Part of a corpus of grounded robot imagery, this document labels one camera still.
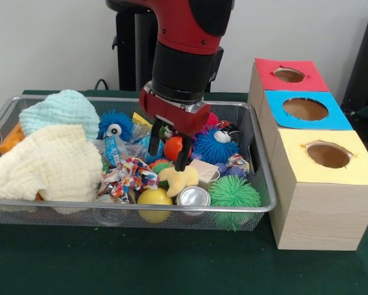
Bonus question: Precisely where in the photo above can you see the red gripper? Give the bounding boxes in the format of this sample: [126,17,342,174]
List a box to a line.
[139,86,212,172]

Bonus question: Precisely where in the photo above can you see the yellow plush duck toy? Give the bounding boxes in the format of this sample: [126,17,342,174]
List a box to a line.
[158,164,199,198]

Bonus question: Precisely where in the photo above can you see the mint green cloth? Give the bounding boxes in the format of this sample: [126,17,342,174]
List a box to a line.
[18,90,101,143]

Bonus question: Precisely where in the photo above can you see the pale yellow cloth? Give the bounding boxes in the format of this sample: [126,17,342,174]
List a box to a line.
[0,124,103,203]

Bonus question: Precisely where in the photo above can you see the wooden box three holes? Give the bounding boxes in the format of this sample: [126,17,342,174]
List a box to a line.
[248,58,368,251]

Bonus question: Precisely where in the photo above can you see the orange red ball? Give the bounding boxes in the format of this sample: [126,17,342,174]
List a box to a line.
[164,136,192,162]

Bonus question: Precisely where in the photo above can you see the pale wooden cube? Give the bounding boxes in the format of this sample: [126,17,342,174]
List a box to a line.
[190,159,220,185]

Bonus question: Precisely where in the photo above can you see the dark blue spiky ball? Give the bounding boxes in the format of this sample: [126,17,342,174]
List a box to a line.
[193,128,240,165]

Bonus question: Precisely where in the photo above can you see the colourful patterned cloth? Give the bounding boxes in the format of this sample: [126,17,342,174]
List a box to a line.
[100,157,161,200]

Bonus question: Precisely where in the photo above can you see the yellow ball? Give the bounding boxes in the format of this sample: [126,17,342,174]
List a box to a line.
[138,188,173,224]

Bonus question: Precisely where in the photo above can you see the small silver can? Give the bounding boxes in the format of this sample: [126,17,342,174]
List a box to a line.
[177,186,212,216]

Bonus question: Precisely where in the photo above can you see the blue spiky ball with eyes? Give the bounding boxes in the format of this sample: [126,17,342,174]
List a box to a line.
[98,110,135,141]

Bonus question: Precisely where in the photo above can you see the plain green spiky ball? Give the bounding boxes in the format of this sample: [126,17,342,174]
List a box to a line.
[209,175,262,231]

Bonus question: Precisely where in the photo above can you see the orange plastic block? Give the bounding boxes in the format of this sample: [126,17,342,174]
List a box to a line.
[0,123,26,155]

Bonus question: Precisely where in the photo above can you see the black chair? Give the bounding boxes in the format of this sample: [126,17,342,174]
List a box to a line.
[341,6,368,120]

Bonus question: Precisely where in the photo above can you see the shallow wire mesh bin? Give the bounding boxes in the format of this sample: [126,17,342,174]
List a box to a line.
[0,94,278,232]

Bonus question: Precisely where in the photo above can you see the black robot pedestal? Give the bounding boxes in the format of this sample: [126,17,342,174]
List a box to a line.
[106,0,225,93]

